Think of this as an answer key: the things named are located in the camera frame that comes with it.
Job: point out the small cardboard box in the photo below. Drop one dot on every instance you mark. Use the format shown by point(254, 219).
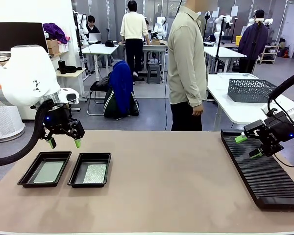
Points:
point(155, 42)

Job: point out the white shelf unit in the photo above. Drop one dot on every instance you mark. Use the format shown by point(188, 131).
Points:
point(269, 52)

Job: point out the black tumbler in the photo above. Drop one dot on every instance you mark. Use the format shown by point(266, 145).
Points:
point(62, 67)

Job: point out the grey laptop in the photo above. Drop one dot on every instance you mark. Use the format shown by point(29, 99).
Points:
point(95, 38)

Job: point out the person in beige shirt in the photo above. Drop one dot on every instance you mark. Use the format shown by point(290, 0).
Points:
point(186, 61)

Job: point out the yellow bin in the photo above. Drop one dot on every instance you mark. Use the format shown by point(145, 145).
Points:
point(238, 40)

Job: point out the black tripod pole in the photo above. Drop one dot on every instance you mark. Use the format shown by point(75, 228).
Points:
point(218, 44)

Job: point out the person right forearm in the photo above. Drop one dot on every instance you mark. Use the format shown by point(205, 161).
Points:
point(197, 93)

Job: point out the small wooden side table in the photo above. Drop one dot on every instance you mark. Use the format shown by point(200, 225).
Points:
point(73, 74)

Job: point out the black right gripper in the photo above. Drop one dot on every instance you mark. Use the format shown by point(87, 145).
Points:
point(280, 132)

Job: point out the black computer monitor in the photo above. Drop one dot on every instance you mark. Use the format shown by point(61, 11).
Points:
point(19, 34)

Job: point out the dark green striped jacket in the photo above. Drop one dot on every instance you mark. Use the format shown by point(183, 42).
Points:
point(108, 105)

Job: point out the red fire extinguisher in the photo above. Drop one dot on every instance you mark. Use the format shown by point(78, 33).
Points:
point(286, 52)

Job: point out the black slotted rack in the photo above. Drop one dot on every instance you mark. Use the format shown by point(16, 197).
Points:
point(272, 183)

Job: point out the grey jacket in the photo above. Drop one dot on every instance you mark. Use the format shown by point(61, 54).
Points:
point(104, 80)

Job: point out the white desk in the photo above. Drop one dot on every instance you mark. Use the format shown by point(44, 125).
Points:
point(100, 48)
point(225, 51)
point(159, 47)

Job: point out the black ESD tray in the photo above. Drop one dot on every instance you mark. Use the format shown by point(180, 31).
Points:
point(93, 157)
point(46, 155)

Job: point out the dark grey stool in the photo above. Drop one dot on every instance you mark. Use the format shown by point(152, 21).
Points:
point(154, 67)

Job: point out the black chair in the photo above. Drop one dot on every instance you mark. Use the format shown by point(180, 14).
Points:
point(93, 87)

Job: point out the green perforated circuit board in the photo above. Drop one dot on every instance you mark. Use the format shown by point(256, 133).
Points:
point(95, 173)
point(49, 171)

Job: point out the person right hand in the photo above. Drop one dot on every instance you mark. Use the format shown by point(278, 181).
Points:
point(198, 110)

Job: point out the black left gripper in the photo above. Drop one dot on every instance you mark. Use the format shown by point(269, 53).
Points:
point(56, 120)

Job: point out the blue jacket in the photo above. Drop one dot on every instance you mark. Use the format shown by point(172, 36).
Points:
point(120, 85)

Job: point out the person in black top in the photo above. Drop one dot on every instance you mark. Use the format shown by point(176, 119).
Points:
point(93, 29)

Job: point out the white shallow plastic bin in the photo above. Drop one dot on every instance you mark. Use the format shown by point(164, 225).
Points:
point(237, 75)

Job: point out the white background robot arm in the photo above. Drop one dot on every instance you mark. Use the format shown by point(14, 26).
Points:
point(268, 20)
point(220, 27)
point(160, 24)
point(84, 27)

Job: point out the person in cream sweater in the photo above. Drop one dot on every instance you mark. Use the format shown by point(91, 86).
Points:
point(133, 27)

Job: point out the black cloth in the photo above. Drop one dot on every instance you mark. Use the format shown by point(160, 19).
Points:
point(73, 69)

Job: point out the grey plastic basket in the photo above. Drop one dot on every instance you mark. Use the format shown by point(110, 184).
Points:
point(252, 91)

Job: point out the purple cloth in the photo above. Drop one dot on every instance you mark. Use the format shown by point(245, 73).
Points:
point(54, 31)

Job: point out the black cap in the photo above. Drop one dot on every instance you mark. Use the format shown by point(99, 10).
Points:
point(110, 43)

